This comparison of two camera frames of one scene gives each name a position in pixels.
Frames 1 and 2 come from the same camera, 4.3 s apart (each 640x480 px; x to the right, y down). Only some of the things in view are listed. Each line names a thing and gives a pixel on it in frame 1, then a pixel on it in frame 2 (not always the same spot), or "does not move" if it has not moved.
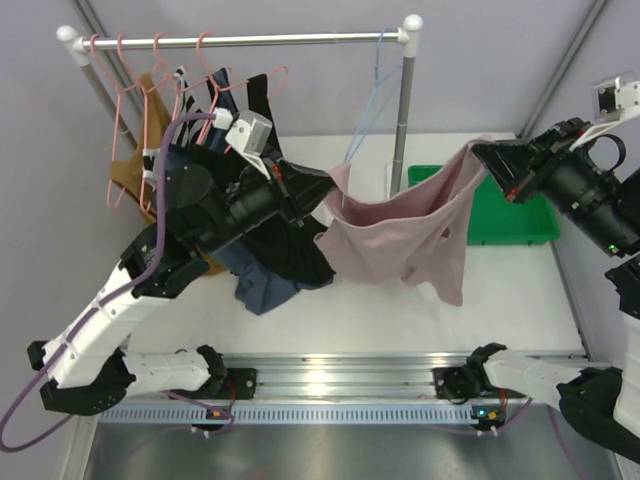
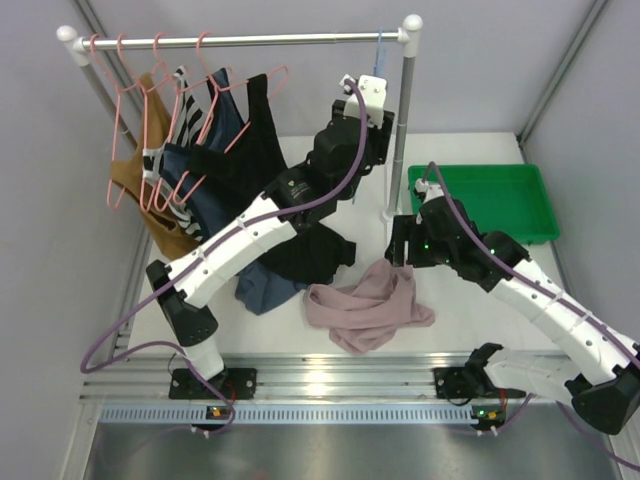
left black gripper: [286, 191] -> [383, 136]
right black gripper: [518, 164] -> [407, 228]
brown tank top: [128, 171] does not move
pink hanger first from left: [119, 88] does not move
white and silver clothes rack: [79, 48] does not move
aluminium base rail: [359, 376] does not move
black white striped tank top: [184, 133] does not move
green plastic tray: [494, 219] does not move
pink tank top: [419, 237] -> [367, 314]
